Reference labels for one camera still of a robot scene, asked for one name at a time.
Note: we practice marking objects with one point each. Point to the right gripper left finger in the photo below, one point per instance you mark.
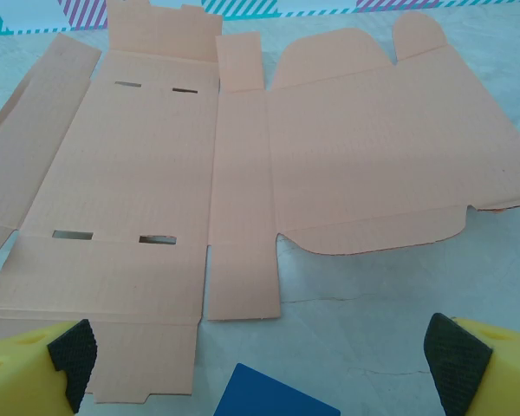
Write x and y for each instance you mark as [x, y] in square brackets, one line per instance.
[17, 377]

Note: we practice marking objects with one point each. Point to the small white blue card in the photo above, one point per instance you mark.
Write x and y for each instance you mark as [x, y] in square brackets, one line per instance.
[268, 394]

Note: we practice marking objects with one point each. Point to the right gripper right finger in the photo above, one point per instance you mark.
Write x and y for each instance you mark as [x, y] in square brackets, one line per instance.
[502, 381]

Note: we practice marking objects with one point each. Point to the orange paper box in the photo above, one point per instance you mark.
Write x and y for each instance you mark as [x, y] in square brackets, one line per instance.
[156, 173]

